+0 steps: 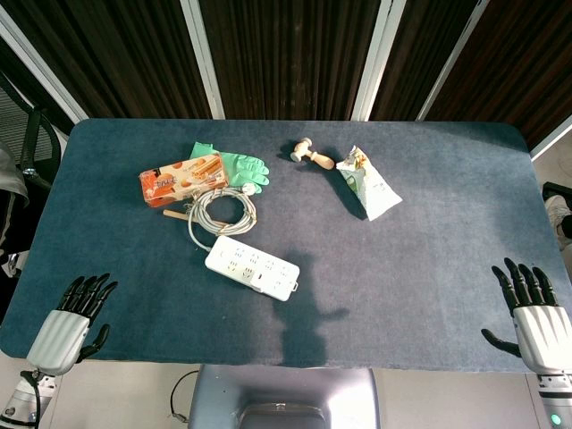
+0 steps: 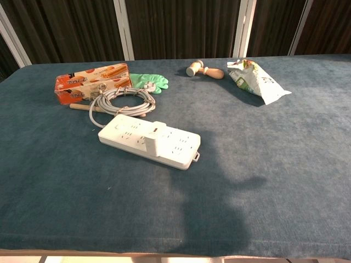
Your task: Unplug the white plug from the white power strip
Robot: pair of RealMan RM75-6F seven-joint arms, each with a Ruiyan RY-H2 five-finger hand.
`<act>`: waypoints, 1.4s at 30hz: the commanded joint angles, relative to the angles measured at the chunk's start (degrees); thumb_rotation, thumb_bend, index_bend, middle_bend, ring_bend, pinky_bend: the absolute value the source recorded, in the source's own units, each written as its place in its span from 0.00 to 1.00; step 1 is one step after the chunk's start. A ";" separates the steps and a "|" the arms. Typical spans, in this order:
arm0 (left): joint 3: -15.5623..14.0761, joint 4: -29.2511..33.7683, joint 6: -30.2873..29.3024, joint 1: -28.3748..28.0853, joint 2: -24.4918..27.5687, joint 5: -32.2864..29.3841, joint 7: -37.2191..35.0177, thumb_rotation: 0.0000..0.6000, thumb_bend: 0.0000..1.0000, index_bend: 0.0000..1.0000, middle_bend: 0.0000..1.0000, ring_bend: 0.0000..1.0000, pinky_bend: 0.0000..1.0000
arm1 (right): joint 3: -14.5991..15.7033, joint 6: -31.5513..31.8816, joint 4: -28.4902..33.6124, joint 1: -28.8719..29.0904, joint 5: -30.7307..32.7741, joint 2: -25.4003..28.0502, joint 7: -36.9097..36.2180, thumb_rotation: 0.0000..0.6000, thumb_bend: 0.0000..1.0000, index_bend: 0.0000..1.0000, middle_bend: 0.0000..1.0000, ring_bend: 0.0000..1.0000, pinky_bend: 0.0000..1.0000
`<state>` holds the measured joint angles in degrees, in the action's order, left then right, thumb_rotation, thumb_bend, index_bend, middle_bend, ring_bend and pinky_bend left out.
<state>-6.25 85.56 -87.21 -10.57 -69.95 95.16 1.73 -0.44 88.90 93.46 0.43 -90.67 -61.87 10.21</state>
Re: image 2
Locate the orange cookie box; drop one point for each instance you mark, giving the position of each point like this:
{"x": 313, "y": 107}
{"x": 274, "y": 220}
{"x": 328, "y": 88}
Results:
{"x": 82, "y": 85}

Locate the thin wooden stick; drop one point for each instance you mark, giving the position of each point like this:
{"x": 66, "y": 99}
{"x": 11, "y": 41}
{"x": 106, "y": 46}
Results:
{"x": 79, "y": 107}

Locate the white power adapter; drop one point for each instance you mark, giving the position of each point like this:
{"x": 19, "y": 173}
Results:
{"x": 153, "y": 142}

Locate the small wooden mallet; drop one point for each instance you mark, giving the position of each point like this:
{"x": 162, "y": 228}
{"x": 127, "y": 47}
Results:
{"x": 214, "y": 73}

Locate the blue table cloth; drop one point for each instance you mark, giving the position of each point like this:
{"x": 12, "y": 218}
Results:
{"x": 246, "y": 164}

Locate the green rubber glove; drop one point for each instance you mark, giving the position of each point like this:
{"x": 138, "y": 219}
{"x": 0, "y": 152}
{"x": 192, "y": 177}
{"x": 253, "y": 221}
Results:
{"x": 142, "y": 79}

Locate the dark slatted partition panel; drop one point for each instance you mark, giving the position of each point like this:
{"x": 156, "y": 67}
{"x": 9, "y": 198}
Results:
{"x": 68, "y": 27}
{"x": 181, "y": 27}
{"x": 274, "y": 27}
{"x": 329, "y": 27}

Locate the white green snack bag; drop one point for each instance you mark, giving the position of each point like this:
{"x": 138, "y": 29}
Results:
{"x": 257, "y": 82}

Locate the white partition frame post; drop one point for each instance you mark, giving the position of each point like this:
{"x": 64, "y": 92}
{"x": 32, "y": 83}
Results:
{"x": 123, "y": 30}
{"x": 300, "y": 27}
{"x": 244, "y": 27}
{"x": 13, "y": 41}

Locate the white power strip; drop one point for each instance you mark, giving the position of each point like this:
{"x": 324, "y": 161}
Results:
{"x": 178, "y": 153}

